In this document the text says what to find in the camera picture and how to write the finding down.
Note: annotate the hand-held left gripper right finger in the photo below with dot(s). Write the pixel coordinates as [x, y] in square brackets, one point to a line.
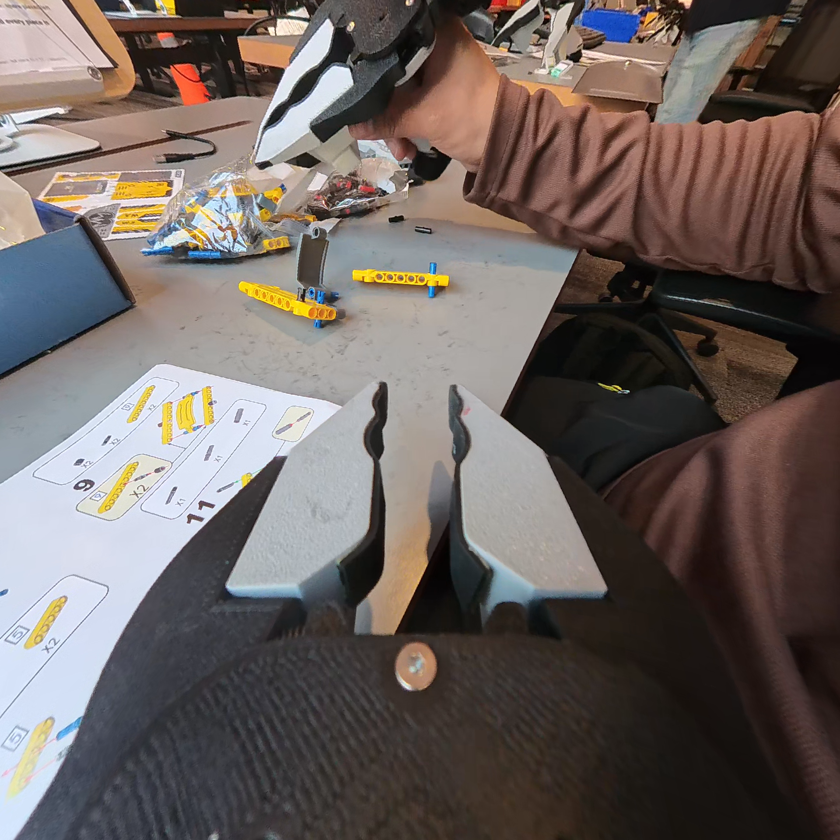
[531, 525]

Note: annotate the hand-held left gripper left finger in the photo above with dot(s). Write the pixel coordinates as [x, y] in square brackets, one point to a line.
[308, 518]

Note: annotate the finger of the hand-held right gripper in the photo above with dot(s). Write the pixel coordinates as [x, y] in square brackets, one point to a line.
[295, 72]
[308, 118]

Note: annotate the bag of black red pins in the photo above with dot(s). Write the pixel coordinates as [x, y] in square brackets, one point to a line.
[354, 193]

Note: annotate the yellow panel brick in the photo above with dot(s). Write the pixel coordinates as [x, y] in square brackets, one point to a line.
[394, 277]

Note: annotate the yellow grey brick assembly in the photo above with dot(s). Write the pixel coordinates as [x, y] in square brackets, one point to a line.
[289, 298]

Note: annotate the blue pin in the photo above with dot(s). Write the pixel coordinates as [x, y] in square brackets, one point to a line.
[432, 282]

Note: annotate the person's right forearm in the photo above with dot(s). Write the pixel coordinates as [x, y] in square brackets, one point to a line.
[656, 177]

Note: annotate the grey desk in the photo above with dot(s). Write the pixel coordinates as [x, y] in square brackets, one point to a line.
[426, 341]

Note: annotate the person's right hand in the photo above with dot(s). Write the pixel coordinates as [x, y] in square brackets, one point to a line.
[453, 98]

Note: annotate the orange plastic object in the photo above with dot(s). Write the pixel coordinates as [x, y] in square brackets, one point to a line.
[190, 85]

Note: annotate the bag of yellow bricks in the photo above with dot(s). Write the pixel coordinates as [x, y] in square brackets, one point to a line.
[210, 216]

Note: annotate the unused black grey gripper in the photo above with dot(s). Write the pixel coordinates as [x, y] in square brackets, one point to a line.
[525, 26]

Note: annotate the black backpack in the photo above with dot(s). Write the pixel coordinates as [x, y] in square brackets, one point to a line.
[590, 367]

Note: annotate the wooden display board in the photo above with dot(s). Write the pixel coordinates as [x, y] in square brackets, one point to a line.
[121, 79]

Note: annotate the small green white packet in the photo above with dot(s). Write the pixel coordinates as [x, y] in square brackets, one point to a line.
[561, 69]

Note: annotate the yellow grey sticker sheet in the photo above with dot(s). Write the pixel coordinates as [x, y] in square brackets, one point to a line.
[131, 190]

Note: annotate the instruction booklet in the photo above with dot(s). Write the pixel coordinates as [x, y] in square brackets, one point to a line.
[98, 558]

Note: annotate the blue plastic bin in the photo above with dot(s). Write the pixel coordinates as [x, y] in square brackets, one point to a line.
[610, 25]

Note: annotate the printed instruction sheet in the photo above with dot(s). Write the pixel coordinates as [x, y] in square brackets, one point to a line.
[39, 39]

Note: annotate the silver stand base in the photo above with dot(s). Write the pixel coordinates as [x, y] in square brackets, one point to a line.
[46, 144]

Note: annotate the black office chair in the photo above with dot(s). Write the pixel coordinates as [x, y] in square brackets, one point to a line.
[722, 302]
[787, 59]

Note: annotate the heap of clear part bags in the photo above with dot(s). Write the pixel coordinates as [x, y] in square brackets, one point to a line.
[16, 210]

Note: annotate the blue robot kit box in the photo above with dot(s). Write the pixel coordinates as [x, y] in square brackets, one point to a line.
[52, 295]

